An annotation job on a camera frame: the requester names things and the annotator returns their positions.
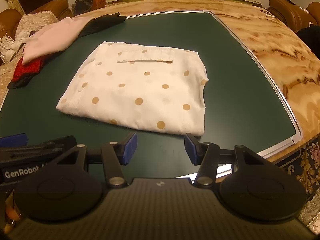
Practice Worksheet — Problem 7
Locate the red garment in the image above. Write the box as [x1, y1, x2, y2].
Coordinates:
[12, 56, 47, 82]

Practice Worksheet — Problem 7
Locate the pink garment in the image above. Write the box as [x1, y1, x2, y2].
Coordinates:
[22, 17, 94, 64]

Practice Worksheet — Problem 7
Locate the brown leather armchair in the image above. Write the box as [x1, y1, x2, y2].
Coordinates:
[268, 0, 320, 33]

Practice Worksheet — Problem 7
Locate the brown leather sofa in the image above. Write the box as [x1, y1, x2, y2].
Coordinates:
[0, 0, 74, 39]

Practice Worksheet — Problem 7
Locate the black garment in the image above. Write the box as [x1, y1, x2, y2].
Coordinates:
[7, 13, 126, 89]

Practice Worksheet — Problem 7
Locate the white polka dot garment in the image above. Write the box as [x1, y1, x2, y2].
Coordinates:
[57, 42, 208, 136]

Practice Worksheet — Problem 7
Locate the beige lace sofa cover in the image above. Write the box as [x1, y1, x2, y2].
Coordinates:
[1, 9, 57, 102]

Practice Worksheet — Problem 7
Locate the white sneaker left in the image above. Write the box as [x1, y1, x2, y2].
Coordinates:
[1, 31, 30, 63]

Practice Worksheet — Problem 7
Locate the orange plastic bag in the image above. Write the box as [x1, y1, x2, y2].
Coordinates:
[91, 0, 106, 11]

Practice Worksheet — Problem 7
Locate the black floor fan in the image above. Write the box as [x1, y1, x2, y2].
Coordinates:
[74, 0, 93, 15]

